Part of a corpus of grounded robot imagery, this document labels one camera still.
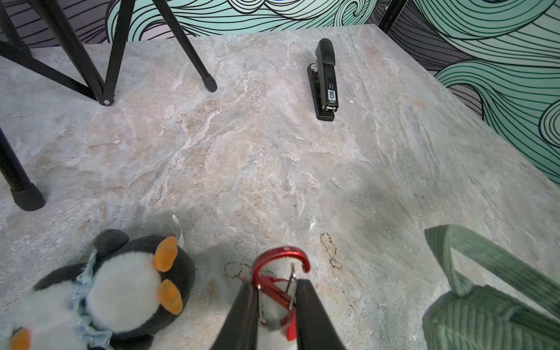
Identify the green corduroy bag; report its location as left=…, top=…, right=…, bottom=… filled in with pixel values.
left=422, top=225, right=559, bottom=349

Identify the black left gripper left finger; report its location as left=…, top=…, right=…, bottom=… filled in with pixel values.
left=211, top=281, right=259, bottom=350

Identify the penguin plush toy decoration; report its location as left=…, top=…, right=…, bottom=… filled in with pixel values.
left=7, top=217, right=195, bottom=349

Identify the black music stand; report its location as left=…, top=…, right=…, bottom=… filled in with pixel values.
left=0, top=0, right=218, bottom=212

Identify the red carabiner keyring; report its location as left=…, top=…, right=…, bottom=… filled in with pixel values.
left=252, top=246, right=311, bottom=342

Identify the black stapler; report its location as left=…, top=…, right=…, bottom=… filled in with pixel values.
left=307, top=38, right=339, bottom=122

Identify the black corner frame post right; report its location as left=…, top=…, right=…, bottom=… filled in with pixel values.
left=379, top=0, right=408, bottom=34

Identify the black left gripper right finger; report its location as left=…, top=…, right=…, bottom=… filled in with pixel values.
left=295, top=279, right=346, bottom=350

